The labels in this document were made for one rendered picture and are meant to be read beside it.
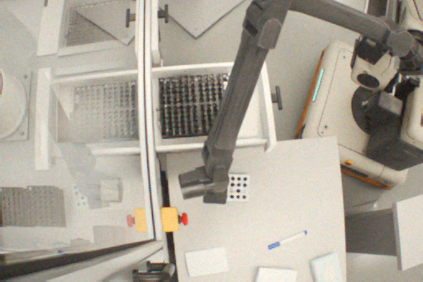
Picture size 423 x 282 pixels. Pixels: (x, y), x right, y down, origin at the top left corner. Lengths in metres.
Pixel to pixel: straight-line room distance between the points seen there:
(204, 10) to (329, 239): 1.51
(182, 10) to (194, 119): 1.24
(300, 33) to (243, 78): 1.55
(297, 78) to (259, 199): 1.10
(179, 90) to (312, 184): 0.53
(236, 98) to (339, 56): 1.25
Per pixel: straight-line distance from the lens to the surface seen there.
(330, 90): 2.00
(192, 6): 2.37
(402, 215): 1.52
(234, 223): 1.31
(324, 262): 1.34
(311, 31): 2.44
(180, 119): 1.20
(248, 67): 0.88
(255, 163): 1.33
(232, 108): 0.93
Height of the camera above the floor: 2.06
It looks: 75 degrees down
